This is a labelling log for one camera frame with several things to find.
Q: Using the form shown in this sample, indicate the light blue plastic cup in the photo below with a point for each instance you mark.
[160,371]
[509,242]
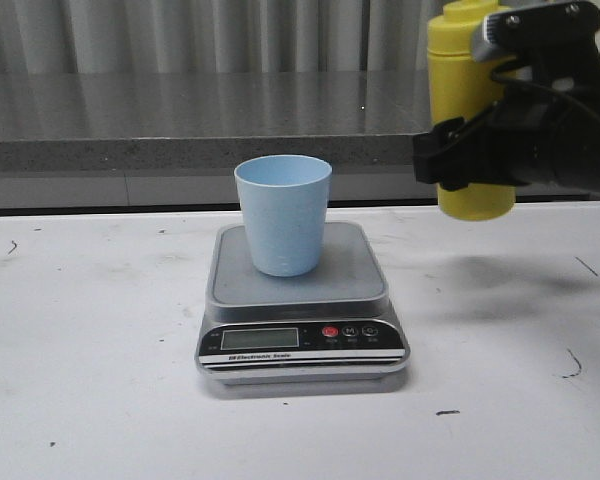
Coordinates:
[283,199]

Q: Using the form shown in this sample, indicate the silver digital kitchen scale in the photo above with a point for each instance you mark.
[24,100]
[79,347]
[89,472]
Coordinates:
[335,323]

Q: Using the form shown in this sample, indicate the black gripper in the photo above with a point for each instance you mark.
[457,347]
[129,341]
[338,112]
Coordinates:
[508,143]

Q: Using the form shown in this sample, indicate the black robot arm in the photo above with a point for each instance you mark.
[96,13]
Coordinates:
[576,158]

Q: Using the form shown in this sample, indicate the grey stone counter ledge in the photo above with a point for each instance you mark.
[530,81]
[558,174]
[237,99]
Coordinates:
[166,141]

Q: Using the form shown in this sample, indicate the yellow squeeze bottle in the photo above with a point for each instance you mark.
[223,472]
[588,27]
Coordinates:
[461,87]

